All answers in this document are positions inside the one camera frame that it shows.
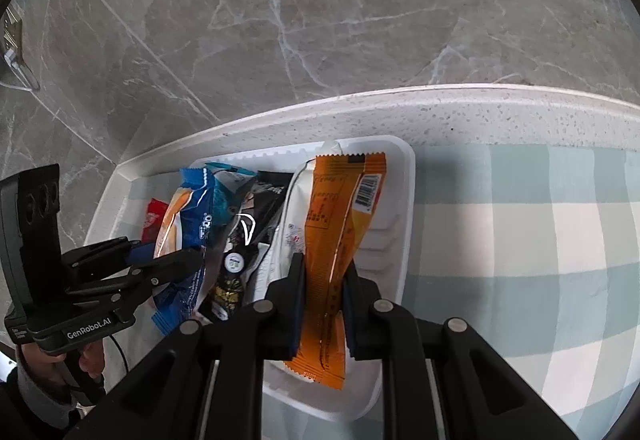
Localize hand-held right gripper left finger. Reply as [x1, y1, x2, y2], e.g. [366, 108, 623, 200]
[102, 253, 307, 440]

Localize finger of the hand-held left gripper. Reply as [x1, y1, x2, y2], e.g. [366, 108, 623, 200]
[65, 247, 203, 306]
[62, 236, 153, 281]

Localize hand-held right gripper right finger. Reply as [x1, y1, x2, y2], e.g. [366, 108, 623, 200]
[342, 260, 591, 440]

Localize small red white snack packet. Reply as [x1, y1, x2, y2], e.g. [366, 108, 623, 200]
[141, 199, 171, 243]

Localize dark blue orange snack packet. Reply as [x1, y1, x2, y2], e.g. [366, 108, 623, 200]
[151, 163, 256, 336]

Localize white pouch packet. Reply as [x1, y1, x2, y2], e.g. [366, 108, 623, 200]
[250, 140, 346, 306]

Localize black snack packet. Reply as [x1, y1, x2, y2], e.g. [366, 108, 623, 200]
[207, 170, 296, 323]

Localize white plastic tray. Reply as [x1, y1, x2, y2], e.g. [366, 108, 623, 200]
[187, 135, 417, 422]

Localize person's left forearm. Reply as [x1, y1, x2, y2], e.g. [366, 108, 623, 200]
[17, 362, 78, 432]

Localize person's left hand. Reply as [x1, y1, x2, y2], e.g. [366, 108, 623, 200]
[15, 335, 108, 403]

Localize green white checked tablecloth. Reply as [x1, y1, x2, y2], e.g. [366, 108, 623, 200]
[125, 143, 640, 421]

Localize black cable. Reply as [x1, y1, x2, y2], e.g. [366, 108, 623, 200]
[106, 334, 130, 373]

